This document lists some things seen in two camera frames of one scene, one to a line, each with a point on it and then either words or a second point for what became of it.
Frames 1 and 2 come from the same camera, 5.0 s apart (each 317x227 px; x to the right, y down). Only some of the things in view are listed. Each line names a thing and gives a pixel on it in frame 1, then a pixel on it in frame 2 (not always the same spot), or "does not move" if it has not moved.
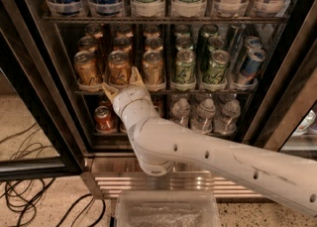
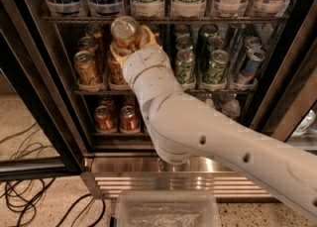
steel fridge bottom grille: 106,175 does not move
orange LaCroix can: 119,67 → 125,32
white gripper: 131,97 → 145,61
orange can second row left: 87,44 does not move
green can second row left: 184,42 does not move
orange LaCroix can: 87,72 does not move
